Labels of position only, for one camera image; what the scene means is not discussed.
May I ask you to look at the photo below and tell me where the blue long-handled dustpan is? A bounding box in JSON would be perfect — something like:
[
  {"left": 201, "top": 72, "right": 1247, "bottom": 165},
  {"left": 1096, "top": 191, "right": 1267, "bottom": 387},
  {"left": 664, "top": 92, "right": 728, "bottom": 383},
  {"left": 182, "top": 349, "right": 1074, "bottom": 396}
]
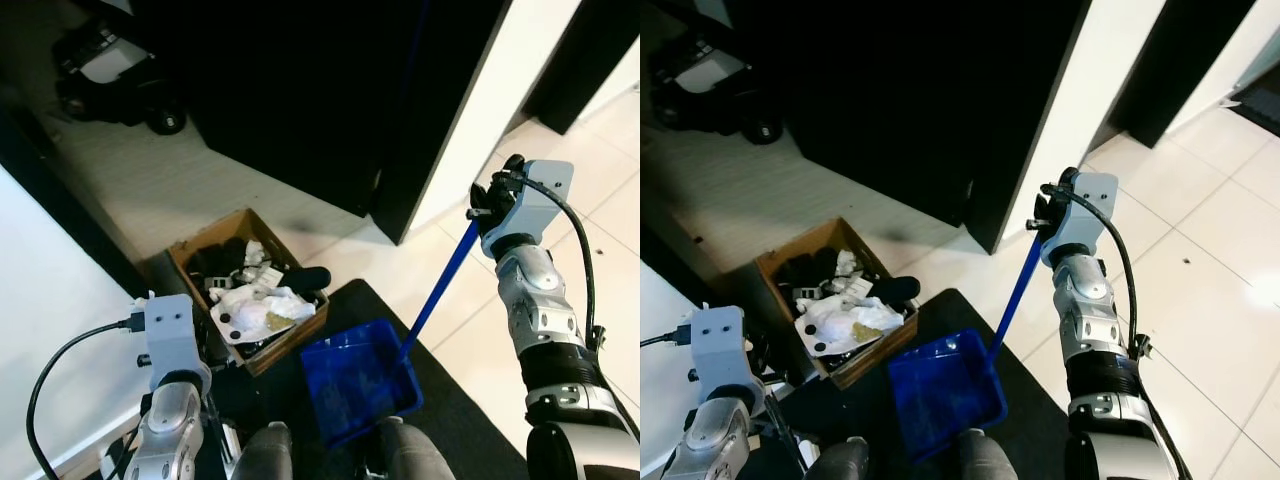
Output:
[
  {"left": 888, "top": 232, "right": 1046, "bottom": 463},
  {"left": 300, "top": 218, "right": 483, "bottom": 449}
]

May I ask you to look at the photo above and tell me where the black floor mat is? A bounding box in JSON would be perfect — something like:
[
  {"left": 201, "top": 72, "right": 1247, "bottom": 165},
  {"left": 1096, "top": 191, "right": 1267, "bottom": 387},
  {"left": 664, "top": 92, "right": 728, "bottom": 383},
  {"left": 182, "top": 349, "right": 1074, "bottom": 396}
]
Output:
[
  {"left": 765, "top": 288, "right": 1073, "bottom": 480},
  {"left": 190, "top": 278, "right": 531, "bottom": 480}
]

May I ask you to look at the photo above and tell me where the large white crumpled paper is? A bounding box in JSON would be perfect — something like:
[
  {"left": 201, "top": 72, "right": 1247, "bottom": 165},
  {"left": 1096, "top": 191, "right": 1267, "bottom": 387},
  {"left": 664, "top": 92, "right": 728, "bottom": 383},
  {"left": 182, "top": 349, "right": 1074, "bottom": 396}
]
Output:
[
  {"left": 795, "top": 293, "right": 906, "bottom": 356},
  {"left": 210, "top": 285, "right": 319, "bottom": 346}
]

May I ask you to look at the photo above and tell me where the brown cardboard box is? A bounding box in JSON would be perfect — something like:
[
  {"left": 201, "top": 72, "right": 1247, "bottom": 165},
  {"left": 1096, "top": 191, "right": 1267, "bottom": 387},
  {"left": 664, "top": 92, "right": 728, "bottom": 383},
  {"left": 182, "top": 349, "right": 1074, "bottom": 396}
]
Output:
[
  {"left": 168, "top": 208, "right": 331, "bottom": 377},
  {"left": 755, "top": 218, "right": 919, "bottom": 391}
]

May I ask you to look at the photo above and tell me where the black cloth bundle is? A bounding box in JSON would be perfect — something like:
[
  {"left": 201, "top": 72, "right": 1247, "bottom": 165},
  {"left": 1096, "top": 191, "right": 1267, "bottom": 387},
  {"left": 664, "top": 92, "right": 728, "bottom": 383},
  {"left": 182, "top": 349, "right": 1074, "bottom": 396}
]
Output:
[
  {"left": 775, "top": 248, "right": 841, "bottom": 296},
  {"left": 185, "top": 238, "right": 251, "bottom": 293}
]

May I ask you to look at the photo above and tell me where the small white paper scrap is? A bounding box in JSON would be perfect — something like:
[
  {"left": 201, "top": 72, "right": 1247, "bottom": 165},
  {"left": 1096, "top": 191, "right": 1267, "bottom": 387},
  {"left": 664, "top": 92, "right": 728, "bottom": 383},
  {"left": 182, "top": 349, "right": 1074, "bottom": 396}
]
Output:
[
  {"left": 830, "top": 250, "right": 871, "bottom": 299},
  {"left": 238, "top": 240, "right": 286, "bottom": 293}
]

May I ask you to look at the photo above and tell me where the black cylinder object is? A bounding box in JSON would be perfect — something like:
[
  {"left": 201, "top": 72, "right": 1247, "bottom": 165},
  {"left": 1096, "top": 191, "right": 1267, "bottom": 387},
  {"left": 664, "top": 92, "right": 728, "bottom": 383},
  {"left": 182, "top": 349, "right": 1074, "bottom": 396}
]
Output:
[
  {"left": 278, "top": 265, "right": 333, "bottom": 294},
  {"left": 868, "top": 275, "right": 922, "bottom": 304}
]

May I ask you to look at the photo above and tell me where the grey left robot leg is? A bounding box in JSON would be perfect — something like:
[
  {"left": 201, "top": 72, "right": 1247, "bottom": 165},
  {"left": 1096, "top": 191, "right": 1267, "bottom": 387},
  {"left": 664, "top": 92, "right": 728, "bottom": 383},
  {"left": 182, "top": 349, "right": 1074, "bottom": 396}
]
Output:
[
  {"left": 228, "top": 420, "right": 293, "bottom": 480},
  {"left": 808, "top": 436, "right": 869, "bottom": 480}
]

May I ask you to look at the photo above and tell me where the grey robot leg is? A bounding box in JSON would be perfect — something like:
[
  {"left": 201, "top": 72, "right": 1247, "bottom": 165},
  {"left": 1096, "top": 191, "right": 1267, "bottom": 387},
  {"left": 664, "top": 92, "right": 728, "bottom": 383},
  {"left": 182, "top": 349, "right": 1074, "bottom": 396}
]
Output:
[
  {"left": 228, "top": 420, "right": 293, "bottom": 480},
  {"left": 808, "top": 436, "right": 869, "bottom": 480},
  {"left": 958, "top": 428, "right": 1023, "bottom": 480},
  {"left": 375, "top": 417, "right": 459, "bottom": 480}
]

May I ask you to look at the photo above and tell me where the black door panel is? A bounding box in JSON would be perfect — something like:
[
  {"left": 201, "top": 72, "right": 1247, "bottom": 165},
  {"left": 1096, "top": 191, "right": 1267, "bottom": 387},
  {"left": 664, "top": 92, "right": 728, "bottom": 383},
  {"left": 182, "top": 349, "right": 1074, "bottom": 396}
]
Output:
[
  {"left": 1108, "top": 0, "right": 1257, "bottom": 149},
  {"left": 522, "top": 0, "right": 641, "bottom": 137}
]

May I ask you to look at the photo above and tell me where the black skirting strip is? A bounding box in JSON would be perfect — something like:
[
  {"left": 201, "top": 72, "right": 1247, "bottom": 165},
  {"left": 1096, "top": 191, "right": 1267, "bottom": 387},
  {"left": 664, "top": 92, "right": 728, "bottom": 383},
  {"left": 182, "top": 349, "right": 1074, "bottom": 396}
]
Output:
[
  {"left": 640, "top": 225, "right": 706, "bottom": 313},
  {"left": 0, "top": 108, "right": 151, "bottom": 299}
]

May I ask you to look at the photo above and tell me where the large black cabinet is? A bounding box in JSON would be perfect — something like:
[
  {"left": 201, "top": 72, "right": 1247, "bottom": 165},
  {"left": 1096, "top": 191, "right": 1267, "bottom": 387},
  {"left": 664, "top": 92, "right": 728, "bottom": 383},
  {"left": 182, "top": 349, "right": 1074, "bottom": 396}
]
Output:
[
  {"left": 130, "top": 0, "right": 513, "bottom": 246},
  {"left": 770, "top": 0, "right": 1093, "bottom": 256}
]

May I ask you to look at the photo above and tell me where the dark ribbed doormat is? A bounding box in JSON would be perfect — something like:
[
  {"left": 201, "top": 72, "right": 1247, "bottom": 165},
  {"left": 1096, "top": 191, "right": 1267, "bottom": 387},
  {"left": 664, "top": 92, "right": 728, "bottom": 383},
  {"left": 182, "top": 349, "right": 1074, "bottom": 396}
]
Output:
[{"left": 1228, "top": 85, "right": 1280, "bottom": 138}]

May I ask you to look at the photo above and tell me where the black wheeled toy car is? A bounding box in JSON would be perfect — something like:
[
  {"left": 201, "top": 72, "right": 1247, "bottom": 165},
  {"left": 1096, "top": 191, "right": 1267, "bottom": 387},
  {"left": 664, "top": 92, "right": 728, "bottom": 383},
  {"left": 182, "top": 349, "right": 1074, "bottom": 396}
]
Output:
[
  {"left": 52, "top": 18, "right": 189, "bottom": 137},
  {"left": 648, "top": 38, "right": 786, "bottom": 147}
]

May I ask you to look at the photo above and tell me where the grey right robot leg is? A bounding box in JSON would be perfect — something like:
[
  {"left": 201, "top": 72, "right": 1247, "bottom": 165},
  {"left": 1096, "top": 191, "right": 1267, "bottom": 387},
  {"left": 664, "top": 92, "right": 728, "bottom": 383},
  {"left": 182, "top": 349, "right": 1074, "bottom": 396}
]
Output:
[
  {"left": 375, "top": 417, "right": 459, "bottom": 480},
  {"left": 958, "top": 428, "right": 1023, "bottom": 480}
]

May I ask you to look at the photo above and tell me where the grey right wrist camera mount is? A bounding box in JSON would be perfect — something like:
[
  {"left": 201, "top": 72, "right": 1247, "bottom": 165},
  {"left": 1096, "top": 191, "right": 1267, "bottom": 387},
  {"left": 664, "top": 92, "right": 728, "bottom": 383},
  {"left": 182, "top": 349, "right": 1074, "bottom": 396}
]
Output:
[
  {"left": 508, "top": 160, "right": 576, "bottom": 251},
  {"left": 1042, "top": 172, "right": 1119, "bottom": 267}
]

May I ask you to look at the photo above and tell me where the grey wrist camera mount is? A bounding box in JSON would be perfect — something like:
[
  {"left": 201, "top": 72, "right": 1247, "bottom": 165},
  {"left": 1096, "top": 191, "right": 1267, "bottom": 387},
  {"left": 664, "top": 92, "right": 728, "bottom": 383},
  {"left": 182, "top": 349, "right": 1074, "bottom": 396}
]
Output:
[
  {"left": 143, "top": 293, "right": 213, "bottom": 386},
  {"left": 688, "top": 305, "right": 769, "bottom": 401},
  {"left": 508, "top": 160, "right": 576, "bottom": 251},
  {"left": 1042, "top": 172, "right": 1119, "bottom": 267}
]

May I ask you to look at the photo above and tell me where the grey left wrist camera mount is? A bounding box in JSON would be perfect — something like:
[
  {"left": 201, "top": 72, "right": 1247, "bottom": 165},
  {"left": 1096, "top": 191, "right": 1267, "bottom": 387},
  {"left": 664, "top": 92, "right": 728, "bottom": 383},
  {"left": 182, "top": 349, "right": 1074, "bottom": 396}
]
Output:
[
  {"left": 143, "top": 293, "right": 213, "bottom": 386},
  {"left": 688, "top": 305, "right": 769, "bottom": 401}
]

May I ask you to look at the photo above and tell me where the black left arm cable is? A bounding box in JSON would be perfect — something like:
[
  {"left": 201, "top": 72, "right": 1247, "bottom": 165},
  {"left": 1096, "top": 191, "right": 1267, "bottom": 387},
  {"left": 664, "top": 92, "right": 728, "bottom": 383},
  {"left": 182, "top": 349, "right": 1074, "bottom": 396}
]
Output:
[
  {"left": 640, "top": 325, "right": 693, "bottom": 351},
  {"left": 27, "top": 315, "right": 149, "bottom": 480}
]

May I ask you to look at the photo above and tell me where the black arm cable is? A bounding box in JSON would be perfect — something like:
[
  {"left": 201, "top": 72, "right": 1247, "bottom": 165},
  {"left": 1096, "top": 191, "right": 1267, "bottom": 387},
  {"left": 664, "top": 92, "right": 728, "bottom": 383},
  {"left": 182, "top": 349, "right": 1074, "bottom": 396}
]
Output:
[
  {"left": 1060, "top": 190, "right": 1151, "bottom": 361},
  {"left": 640, "top": 325, "right": 693, "bottom": 351},
  {"left": 27, "top": 315, "right": 149, "bottom": 480},
  {"left": 515, "top": 172, "right": 609, "bottom": 353}
]

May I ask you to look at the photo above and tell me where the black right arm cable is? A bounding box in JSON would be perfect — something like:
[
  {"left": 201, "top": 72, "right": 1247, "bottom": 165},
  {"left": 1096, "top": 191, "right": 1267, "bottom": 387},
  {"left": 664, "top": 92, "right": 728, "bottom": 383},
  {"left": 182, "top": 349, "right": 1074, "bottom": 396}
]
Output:
[
  {"left": 515, "top": 172, "right": 609, "bottom": 353},
  {"left": 1060, "top": 190, "right": 1151, "bottom": 361}
]

